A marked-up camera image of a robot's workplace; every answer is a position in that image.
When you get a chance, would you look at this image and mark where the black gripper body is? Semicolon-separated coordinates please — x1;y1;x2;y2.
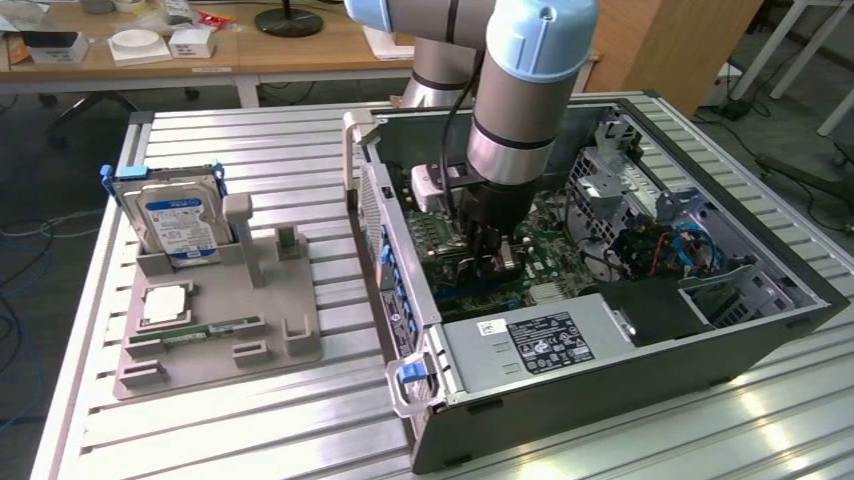
459;179;539;239

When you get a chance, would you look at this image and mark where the green graphics card with fan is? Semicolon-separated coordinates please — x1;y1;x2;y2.
423;244;530;296

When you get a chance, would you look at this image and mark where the green motherboard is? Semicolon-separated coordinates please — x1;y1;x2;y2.
399;179;602;321

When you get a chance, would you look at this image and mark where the metal disk bay cage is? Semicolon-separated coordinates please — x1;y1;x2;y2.
566;144;669;221

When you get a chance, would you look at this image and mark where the silver power supply unit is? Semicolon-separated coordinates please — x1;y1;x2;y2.
439;294;642;394

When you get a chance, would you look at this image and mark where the black open PC case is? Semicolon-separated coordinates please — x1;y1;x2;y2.
341;97;853;476

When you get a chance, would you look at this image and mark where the wooden cabinet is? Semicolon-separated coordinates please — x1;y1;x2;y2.
593;0;766;119

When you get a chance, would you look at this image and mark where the grey parts rack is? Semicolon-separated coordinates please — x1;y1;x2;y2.
112;193;327;401

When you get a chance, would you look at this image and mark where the green RAM stick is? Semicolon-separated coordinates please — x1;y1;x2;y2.
130;314;262;344

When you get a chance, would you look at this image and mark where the wooden desk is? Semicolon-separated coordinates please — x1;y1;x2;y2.
0;0;602;96

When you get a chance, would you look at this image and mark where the black chair base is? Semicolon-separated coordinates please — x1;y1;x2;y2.
39;89;139;149
753;149;854;199

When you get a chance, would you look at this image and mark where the black lamp base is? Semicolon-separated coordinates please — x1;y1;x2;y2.
254;0;327;39

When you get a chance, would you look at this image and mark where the silver CPU chip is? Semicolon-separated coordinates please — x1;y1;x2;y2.
143;287;192;324

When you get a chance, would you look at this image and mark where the white labelled box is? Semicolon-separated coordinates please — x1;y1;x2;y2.
167;27;219;59

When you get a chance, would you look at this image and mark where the white round holder block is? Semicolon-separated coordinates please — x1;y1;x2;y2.
108;28;174;67

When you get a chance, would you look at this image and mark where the white box with black top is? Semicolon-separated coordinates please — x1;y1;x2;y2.
19;30;88;64

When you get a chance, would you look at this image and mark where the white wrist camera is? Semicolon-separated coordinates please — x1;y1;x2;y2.
410;163;483;214

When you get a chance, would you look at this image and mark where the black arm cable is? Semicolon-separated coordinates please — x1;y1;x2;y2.
438;49;487;201

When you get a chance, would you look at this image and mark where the blue wire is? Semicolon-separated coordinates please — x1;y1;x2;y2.
673;222;726;276

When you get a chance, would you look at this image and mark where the hard disk with blue bracket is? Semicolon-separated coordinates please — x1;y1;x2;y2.
98;158;232;269

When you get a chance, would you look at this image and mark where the white table frame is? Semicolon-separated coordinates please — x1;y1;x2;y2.
730;0;854;136

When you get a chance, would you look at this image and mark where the blue floor cable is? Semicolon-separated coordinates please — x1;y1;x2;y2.
0;234;55;431

